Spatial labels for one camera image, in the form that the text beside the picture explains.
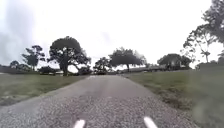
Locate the wide flat-crowned tree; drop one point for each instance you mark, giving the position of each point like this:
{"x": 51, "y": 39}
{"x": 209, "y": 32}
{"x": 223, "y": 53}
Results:
{"x": 126, "y": 57}

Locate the robot's own part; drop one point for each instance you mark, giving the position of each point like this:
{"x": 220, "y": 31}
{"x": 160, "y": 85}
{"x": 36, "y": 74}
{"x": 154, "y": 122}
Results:
{"x": 150, "y": 122}
{"x": 79, "y": 124}

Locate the tall dark tree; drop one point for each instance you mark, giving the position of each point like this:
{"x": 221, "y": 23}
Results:
{"x": 217, "y": 18}

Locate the small sparse tree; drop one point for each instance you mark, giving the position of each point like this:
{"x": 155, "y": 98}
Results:
{"x": 33, "y": 56}

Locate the dark bush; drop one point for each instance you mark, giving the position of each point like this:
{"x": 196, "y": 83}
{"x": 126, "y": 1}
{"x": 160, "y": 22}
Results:
{"x": 85, "y": 70}
{"x": 46, "y": 70}

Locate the distant dark tree line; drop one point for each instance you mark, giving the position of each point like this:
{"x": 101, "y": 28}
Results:
{"x": 15, "y": 67}

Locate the grass field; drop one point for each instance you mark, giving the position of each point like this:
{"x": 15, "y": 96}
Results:
{"x": 23, "y": 86}

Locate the large broad dark tree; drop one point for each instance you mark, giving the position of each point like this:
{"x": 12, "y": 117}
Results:
{"x": 66, "y": 50}

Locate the grey gravelly asphalt road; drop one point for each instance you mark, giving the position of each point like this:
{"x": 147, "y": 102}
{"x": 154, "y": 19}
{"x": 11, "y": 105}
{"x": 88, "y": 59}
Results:
{"x": 103, "y": 100}

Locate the grass verge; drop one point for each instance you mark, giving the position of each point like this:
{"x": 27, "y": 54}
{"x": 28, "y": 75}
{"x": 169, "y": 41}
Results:
{"x": 186, "y": 88}

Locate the low wide tree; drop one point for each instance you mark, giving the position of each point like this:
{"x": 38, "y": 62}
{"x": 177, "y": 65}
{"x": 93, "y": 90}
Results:
{"x": 173, "y": 60}

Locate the thin bare-trunked tree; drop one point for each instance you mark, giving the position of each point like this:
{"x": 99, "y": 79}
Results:
{"x": 205, "y": 53}

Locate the small dark tree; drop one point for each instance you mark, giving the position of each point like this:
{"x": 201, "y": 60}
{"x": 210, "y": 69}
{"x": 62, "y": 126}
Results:
{"x": 101, "y": 63}

